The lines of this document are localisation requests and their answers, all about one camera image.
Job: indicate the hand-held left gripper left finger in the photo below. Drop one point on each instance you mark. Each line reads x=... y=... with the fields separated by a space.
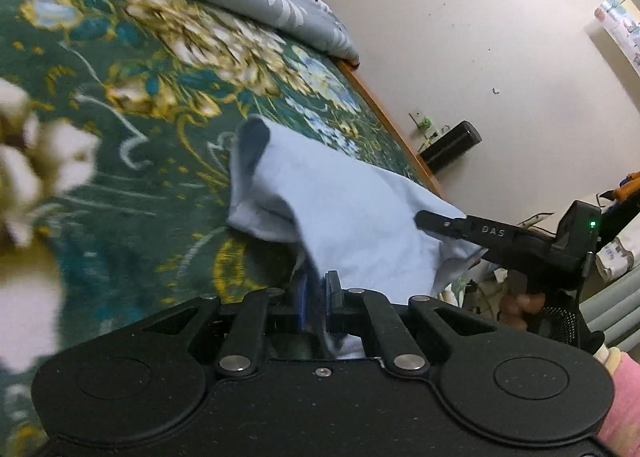
x=301 y=304

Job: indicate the orange tool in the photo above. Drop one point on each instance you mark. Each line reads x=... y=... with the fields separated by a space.
x=627 y=189

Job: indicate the small green wall hook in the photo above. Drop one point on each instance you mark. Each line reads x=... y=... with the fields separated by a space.
x=424 y=122

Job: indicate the white plastic bag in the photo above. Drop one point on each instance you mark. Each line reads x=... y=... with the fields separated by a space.
x=620 y=252

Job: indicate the wooden bed frame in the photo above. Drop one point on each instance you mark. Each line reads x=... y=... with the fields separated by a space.
x=395 y=129

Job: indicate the wall poster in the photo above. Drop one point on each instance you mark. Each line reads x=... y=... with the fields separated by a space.
x=622 y=29

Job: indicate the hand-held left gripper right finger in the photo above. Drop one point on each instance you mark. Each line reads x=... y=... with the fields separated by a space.
x=332 y=289

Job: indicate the green floral blanket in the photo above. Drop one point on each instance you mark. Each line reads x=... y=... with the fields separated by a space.
x=150 y=147

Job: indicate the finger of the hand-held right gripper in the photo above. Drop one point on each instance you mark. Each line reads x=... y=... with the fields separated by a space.
x=475 y=231

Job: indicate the grey-green radiator pipes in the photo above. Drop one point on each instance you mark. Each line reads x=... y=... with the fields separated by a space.
x=617 y=299

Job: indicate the person's right hand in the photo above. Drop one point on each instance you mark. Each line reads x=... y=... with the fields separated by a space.
x=520 y=311

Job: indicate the light blue cloth garment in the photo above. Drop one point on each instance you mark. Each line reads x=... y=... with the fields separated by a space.
x=345 y=207

